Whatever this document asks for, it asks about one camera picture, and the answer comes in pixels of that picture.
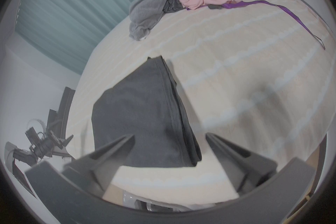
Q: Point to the dark grey garment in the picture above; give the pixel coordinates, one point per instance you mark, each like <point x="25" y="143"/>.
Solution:
<point x="215" y="7"/>

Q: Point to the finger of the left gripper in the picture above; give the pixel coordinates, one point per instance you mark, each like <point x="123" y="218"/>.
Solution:
<point x="67" y="141"/>

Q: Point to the black shiny garment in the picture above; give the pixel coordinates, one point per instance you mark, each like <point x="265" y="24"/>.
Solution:
<point x="173" y="5"/>

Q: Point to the black T-shirt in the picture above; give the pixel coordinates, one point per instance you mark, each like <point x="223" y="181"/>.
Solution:
<point x="139" y="118"/>

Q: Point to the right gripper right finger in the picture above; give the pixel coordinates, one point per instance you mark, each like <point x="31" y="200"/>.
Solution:
<point x="231" y="162"/>

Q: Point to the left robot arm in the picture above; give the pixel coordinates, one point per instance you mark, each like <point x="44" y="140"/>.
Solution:
<point x="39" y="149"/>

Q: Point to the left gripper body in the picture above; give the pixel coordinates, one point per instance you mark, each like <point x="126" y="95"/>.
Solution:
<point x="55" y="140"/>

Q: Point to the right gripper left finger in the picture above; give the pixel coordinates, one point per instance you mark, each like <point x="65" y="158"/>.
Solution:
<point x="105" y="162"/>

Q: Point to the bed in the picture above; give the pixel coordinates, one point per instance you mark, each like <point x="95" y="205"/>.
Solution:
<point x="236" y="73"/>

